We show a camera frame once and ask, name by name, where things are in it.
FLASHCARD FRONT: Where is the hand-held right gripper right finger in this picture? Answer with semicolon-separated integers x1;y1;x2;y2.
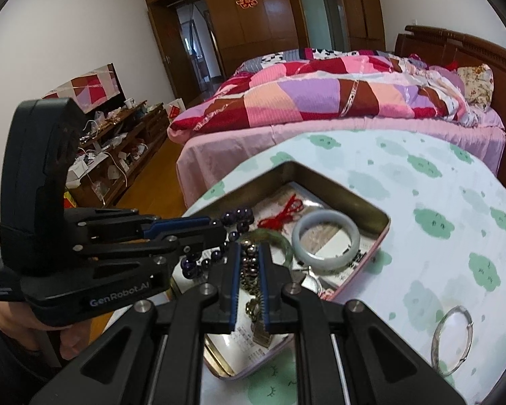
259;242;467;405

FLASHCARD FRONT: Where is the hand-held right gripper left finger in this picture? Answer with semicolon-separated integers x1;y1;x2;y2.
29;242;242;405

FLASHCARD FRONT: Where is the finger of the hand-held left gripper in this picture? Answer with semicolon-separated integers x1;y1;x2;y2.
76;223;228;260
80;210;214;241

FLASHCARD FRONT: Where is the brown bead bracelet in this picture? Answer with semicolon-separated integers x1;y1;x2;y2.
238;238;264;334

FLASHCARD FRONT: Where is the dark purple bead bracelet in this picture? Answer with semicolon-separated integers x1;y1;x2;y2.
180;208;254;280

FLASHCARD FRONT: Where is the green jade bangle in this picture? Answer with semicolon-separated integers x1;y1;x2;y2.
238;228;295;266

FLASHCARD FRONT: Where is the red string pendant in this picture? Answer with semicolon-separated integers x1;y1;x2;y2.
257;194;304;231

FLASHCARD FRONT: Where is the white jade bangle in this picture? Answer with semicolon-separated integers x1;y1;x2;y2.
291;210;361;271

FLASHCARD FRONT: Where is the rectangular metal tin box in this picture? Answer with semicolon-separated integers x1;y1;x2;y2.
171;161;392;378

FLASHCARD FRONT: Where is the person's left forearm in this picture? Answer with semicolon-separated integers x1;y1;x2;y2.
0;299;64;393

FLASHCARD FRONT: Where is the person's left hand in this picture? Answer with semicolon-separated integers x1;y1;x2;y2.
0;301;89;359

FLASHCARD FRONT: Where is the cluttered wooden cabinet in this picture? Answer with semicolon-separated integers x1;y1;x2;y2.
65;100;171;209

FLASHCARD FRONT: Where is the bed with pink sheet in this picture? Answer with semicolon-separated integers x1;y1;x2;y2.
166;46;506;207

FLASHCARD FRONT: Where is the printed paper liner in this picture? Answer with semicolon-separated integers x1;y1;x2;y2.
173;181;369;376

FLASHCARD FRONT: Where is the red and white bag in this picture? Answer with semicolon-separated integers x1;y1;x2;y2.
166;98;186;119

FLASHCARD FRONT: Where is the red patchwork covered television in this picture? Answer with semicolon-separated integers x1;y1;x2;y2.
41;63;125;114

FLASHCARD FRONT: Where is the open doorway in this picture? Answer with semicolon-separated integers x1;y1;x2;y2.
164;0;226;102

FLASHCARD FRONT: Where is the patchwork quilt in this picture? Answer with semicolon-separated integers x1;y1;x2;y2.
169;48;473;133

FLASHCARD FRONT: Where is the thin silver bangle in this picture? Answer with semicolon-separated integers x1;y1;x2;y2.
431;305;474;377

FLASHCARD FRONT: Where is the wooden wardrobe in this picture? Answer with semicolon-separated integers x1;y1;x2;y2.
141;0;386;93

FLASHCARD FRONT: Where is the frosted glass door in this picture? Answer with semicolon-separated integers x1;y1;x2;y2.
297;0;350;51

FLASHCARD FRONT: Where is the floral pillow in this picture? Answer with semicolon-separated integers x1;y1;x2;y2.
457;63;495;110

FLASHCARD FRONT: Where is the wooden headboard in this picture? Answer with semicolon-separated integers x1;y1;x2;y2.
394;24;506;178

